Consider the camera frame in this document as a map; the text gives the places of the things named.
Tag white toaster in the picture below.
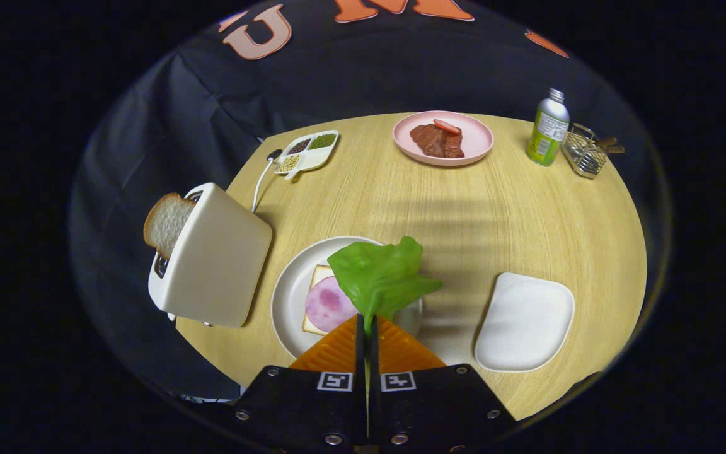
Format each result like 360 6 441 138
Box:
147 182 274 329

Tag wire basket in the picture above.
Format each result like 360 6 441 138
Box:
562 123 609 180

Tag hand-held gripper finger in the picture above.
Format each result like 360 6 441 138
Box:
368 315 520 454
228 313 367 454

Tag green lettuce leaf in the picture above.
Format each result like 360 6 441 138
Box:
327 236 444 335

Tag white sandwich bread slice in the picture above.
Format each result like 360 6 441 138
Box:
302 264 364 336

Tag white rounded square dish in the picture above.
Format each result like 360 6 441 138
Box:
473 272 575 373

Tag brown meat slices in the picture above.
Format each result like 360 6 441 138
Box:
410 123 466 159

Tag pink ham slice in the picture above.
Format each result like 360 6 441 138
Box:
304 276 360 334

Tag toasted bread slice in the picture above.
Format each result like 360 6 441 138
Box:
143 192 198 260

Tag white toaster cable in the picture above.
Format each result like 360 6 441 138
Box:
251 158 275 214

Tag green label metal bottle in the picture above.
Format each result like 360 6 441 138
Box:
526 88 570 167

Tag white divided dish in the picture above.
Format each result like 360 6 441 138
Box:
273 130 340 181

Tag round white plate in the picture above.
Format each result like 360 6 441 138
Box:
270 236 425 360

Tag pink plate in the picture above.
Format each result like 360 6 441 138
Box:
392 110 495 167

